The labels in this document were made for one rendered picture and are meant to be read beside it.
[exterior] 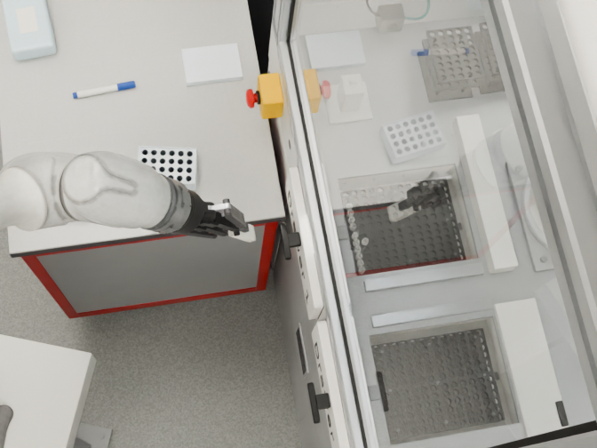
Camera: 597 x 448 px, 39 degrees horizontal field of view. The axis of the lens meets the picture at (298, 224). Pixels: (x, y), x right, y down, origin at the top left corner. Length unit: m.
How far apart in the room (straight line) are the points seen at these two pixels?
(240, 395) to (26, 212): 1.31
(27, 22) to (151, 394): 1.10
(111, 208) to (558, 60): 0.78
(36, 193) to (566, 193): 0.91
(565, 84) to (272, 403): 1.99
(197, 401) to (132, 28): 1.08
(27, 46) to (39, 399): 0.77
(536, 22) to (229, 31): 1.44
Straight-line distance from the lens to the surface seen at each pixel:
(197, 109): 1.92
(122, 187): 1.23
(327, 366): 1.59
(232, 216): 1.43
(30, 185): 1.33
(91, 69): 1.99
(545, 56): 0.62
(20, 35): 2.01
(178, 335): 2.54
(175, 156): 1.84
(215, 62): 1.96
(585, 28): 0.66
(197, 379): 2.51
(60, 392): 1.69
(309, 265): 1.62
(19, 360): 1.72
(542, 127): 0.58
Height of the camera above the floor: 2.48
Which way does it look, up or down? 71 degrees down
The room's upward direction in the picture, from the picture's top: 14 degrees clockwise
